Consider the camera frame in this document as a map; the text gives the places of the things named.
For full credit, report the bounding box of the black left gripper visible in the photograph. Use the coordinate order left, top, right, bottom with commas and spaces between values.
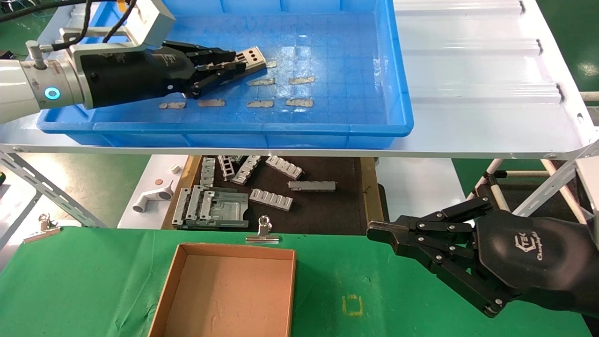
75, 41, 247, 109

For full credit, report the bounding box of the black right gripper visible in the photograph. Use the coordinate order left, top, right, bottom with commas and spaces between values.
367, 197, 599, 319

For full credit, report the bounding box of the blue plastic tray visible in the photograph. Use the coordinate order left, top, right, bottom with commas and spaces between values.
37, 0, 415, 149

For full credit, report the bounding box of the brown cardboard box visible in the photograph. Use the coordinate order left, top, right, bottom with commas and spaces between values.
147, 242, 297, 337

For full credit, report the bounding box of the grey ladder shaped metal part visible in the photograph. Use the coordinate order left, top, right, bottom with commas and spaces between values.
218, 155, 236, 182

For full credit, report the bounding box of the grey slotted metal part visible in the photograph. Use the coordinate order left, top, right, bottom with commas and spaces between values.
249, 189, 294, 211
233, 155, 262, 186
265, 156, 304, 180
200, 158, 217, 188

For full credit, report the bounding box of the green table mat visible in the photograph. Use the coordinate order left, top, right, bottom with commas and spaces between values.
0, 226, 592, 337

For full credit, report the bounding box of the perforated metal shelf leg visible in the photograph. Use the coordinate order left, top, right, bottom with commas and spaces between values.
0, 151, 108, 228
512, 140, 599, 218

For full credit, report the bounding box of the white pipe fitting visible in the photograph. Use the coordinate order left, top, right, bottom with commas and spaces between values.
132, 185, 174, 213

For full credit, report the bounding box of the grey metal bar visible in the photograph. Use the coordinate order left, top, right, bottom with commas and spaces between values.
288, 181, 336, 192

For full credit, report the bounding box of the silver binder clip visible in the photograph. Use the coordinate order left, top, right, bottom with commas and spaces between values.
246, 215, 280, 244
23, 213, 61, 244

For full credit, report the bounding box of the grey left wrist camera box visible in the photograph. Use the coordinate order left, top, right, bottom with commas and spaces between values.
61, 0, 176, 50

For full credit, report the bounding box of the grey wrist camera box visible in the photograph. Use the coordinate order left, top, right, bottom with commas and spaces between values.
575, 157, 599, 249
61, 0, 176, 50

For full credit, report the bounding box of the black felt tray wooden frame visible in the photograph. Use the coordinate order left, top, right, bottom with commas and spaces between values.
161, 155, 391, 237

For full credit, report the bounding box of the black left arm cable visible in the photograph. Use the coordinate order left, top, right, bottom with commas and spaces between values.
0, 0, 139, 47

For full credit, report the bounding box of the large grey metal bracket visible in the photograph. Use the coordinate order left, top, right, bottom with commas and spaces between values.
172, 186, 249, 230

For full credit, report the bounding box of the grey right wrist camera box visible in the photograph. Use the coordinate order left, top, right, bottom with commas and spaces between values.
575, 157, 599, 249

